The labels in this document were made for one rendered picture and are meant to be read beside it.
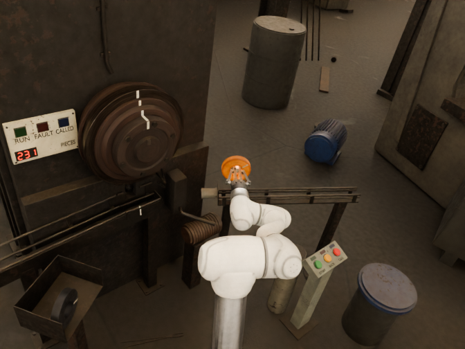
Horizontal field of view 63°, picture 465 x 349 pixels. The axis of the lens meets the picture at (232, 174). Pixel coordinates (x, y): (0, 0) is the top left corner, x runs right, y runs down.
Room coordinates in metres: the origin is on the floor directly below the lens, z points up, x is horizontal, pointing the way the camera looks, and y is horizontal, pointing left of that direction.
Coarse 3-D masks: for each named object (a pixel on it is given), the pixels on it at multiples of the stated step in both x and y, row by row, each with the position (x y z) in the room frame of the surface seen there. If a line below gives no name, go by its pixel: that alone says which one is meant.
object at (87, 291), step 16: (48, 272) 0.92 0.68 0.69; (64, 272) 0.98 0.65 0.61; (80, 272) 0.97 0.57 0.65; (96, 272) 0.95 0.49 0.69; (32, 288) 0.83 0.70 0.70; (48, 288) 0.90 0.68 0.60; (80, 288) 0.92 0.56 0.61; (96, 288) 0.93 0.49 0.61; (16, 304) 0.74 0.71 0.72; (32, 304) 0.80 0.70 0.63; (48, 304) 0.83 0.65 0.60; (80, 304) 0.85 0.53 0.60; (32, 320) 0.72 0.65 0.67; (48, 320) 0.70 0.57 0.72; (80, 320) 0.79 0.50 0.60; (48, 336) 0.71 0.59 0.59; (64, 336) 0.70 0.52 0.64; (80, 336) 0.86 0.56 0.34
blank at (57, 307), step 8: (64, 288) 0.83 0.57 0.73; (72, 288) 0.85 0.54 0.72; (64, 296) 0.79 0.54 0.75; (72, 296) 0.82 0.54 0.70; (56, 304) 0.76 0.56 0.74; (64, 304) 0.77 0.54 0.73; (72, 304) 0.81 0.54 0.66; (56, 312) 0.73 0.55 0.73; (64, 312) 0.79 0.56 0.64; (72, 312) 0.80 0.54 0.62; (56, 320) 0.72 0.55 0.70; (64, 320) 0.75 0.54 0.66; (64, 328) 0.74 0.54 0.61
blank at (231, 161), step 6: (234, 156) 1.62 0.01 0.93; (240, 156) 1.62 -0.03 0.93; (228, 162) 1.59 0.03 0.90; (234, 162) 1.60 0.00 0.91; (240, 162) 1.60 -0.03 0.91; (246, 162) 1.61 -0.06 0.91; (222, 168) 1.59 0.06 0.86; (228, 168) 1.59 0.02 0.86; (246, 168) 1.61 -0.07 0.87; (228, 174) 1.60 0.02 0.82; (246, 174) 1.61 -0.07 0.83
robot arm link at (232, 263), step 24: (216, 240) 0.80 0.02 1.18; (240, 240) 0.80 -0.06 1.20; (216, 264) 0.72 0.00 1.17; (240, 264) 0.73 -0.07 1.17; (264, 264) 0.76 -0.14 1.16; (216, 288) 0.70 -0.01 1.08; (240, 288) 0.70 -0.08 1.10; (216, 312) 0.68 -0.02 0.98; (240, 312) 0.68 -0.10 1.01; (216, 336) 0.64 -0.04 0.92; (240, 336) 0.65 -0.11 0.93
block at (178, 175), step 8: (176, 168) 1.60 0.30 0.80; (168, 176) 1.54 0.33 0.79; (176, 176) 1.54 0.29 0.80; (184, 176) 1.55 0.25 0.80; (168, 184) 1.53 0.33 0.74; (176, 184) 1.50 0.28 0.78; (184, 184) 1.53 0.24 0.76; (168, 192) 1.53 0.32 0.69; (176, 192) 1.50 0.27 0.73; (184, 192) 1.53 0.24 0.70; (168, 200) 1.53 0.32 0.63; (176, 200) 1.50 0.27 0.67; (184, 200) 1.53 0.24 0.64; (176, 208) 1.50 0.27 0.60; (184, 208) 1.54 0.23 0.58
